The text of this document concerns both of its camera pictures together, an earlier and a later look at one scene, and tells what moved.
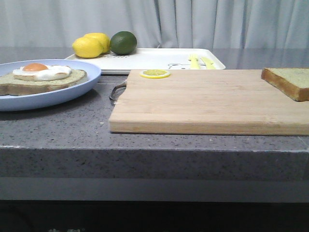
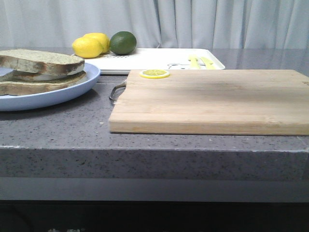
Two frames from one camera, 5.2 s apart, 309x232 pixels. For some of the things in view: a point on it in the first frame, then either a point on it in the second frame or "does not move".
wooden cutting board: x=213 y=102 does not move
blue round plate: x=37 y=100 does not move
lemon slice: x=154 y=73 does not move
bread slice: x=293 y=82 -> x=41 y=61
